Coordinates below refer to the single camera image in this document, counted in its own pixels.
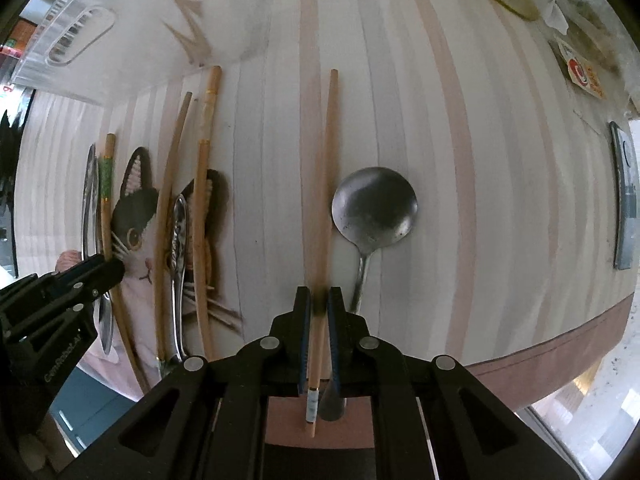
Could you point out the blue smartphone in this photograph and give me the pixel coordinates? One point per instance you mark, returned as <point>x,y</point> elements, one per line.
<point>627,188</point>

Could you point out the wooden chopstick white band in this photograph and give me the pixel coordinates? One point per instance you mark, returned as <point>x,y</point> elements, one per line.
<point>321,237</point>

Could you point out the small snack packet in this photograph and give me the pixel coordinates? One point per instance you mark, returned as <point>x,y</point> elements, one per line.
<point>581,71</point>

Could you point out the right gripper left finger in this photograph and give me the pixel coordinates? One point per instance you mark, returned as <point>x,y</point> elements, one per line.
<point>206,420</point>

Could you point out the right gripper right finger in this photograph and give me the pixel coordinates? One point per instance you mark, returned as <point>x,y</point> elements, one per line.
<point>432,419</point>

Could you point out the blue cabinet door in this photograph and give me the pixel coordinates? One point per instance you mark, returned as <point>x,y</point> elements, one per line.
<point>84,409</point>

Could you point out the steel spoon ornate handle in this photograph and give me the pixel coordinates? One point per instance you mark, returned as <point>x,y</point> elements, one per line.
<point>177,271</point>

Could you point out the round steel spoon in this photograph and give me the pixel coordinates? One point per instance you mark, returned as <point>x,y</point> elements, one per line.
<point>373,208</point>

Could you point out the clear plastic organizer tray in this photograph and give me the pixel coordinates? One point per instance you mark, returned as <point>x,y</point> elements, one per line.
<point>104,51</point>

